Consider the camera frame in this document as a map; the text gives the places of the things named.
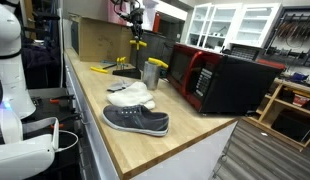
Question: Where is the white glass cabinet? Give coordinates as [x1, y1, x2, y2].
[184, 3, 282, 51]

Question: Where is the dark grey sneaker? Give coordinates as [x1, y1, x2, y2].
[102, 105, 169, 136]

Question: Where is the yellow T-handle hex key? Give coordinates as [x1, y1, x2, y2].
[129, 40, 147, 72]

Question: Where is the large yellow T-handle wrench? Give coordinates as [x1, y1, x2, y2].
[90, 64, 116, 74]

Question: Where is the black orange clamp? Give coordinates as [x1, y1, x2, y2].
[49, 95, 75, 104]

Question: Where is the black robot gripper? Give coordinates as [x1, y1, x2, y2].
[129, 9, 143, 40]

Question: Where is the black wedge key stand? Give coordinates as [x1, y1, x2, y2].
[112, 68, 141, 79]

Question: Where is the red black microwave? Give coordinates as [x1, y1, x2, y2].
[167, 44, 281, 115]

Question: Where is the cardboard box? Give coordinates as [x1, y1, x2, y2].
[69, 14, 133, 62]

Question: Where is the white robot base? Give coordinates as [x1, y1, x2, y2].
[0, 0, 64, 180]

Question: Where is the white terry towel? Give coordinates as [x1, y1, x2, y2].
[106, 81, 156, 109]

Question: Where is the grey ribbed cloth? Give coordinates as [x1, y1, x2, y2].
[107, 80, 131, 92]

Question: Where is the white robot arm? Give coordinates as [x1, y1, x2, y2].
[110, 0, 144, 41]

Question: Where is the wooden shelf unit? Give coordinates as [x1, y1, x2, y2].
[244, 79, 310, 151]

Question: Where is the grey metal tin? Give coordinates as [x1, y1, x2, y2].
[142, 61, 160, 90]

